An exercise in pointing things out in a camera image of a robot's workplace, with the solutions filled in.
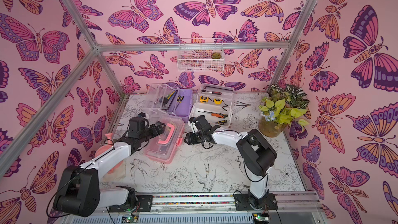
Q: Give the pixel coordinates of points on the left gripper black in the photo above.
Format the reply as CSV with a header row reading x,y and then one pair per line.
x,y
160,130

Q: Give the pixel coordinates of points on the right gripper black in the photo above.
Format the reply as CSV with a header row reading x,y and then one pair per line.
x,y
193,134

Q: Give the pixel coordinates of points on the pink toolbox clear lid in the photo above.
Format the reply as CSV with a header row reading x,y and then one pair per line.
x,y
163,147

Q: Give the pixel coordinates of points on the white toolbox clear lid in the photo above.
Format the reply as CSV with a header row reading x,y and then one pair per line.
x,y
224,108

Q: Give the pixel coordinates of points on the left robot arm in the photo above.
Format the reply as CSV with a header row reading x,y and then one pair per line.
x,y
79,191

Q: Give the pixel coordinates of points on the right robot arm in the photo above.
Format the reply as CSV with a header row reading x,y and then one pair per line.
x,y
257,154

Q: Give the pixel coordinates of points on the left yellow tape measure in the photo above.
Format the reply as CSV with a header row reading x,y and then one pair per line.
x,y
204,99

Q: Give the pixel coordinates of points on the yellow tape measure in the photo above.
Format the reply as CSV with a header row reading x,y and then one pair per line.
x,y
218,101
204,99

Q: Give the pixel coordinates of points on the right yellow tape measure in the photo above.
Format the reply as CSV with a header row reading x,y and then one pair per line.
x,y
218,101

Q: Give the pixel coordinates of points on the black tools in purple box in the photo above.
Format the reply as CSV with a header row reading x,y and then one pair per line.
x,y
166,101

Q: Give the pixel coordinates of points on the purple toolbox clear lid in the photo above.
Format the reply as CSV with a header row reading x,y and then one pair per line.
x,y
182,110

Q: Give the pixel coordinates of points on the yellow black screwdriver purple box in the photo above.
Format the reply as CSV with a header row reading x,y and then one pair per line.
x,y
180,99

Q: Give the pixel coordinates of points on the small succulent in basket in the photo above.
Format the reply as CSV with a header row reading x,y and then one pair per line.
x,y
216,55

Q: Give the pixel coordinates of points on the potted green plant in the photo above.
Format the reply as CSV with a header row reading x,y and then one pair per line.
x,y
284,107

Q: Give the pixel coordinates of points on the orange handled screwdriver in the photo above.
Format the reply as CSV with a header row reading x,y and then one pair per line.
x,y
218,115

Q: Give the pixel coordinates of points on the white wire basket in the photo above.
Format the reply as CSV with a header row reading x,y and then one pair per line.
x,y
195,54

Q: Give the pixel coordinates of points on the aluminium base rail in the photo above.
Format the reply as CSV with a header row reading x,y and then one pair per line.
x,y
212,208

